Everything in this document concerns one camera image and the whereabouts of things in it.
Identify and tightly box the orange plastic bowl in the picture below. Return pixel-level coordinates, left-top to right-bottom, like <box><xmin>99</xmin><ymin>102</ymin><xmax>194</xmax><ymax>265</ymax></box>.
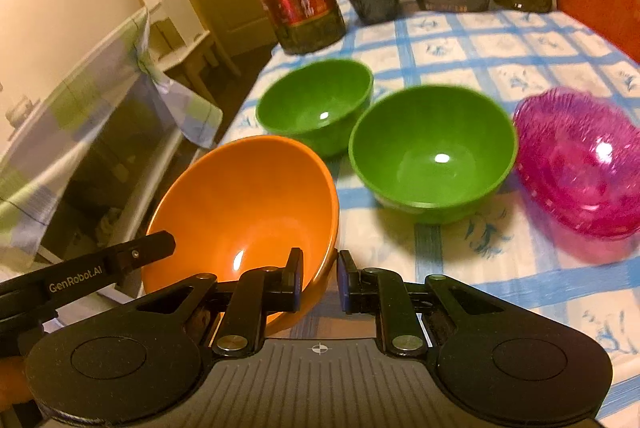
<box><xmin>142</xmin><ymin>136</ymin><xmax>340</xmax><ymax>336</ymax></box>

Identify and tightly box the green plastic bowl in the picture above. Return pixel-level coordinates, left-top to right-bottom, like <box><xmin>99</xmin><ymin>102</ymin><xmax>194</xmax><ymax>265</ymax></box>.
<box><xmin>256</xmin><ymin>58</ymin><xmax>374</xmax><ymax>157</ymax></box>
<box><xmin>348</xmin><ymin>84</ymin><xmax>518</xmax><ymax>224</ymax></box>

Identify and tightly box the pink glass plate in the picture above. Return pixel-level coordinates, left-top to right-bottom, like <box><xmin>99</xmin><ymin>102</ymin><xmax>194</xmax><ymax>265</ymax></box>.
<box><xmin>513</xmin><ymin>88</ymin><xmax>639</xmax><ymax>240</ymax></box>

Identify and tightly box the white wooden chair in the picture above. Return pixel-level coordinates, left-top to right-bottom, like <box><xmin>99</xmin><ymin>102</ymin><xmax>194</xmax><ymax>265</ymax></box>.
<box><xmin>140</xmin><ymin>0</ymin><xmax>241</xmax><ymax>103</ymax></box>

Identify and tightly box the lower dark instant cup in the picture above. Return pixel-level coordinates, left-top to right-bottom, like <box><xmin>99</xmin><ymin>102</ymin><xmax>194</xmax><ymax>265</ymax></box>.
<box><xmin>348</xmin><ymin>0</ymin><xmax>399</xmax><ymax>25</ymax></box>

